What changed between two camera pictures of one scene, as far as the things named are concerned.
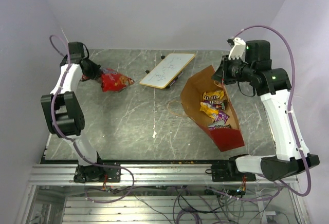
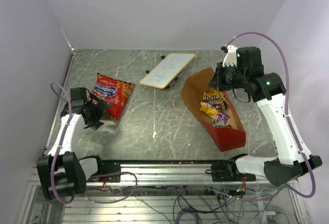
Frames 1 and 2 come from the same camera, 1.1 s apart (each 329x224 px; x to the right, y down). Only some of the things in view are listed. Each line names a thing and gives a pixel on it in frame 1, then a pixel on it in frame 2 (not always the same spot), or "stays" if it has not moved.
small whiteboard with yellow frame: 167,70 stays
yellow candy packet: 211,111 stays
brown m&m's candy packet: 218,104 stays
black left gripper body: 93,70 to 95,114
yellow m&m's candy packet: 213,95 stays
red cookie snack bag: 111,81 to 114,92
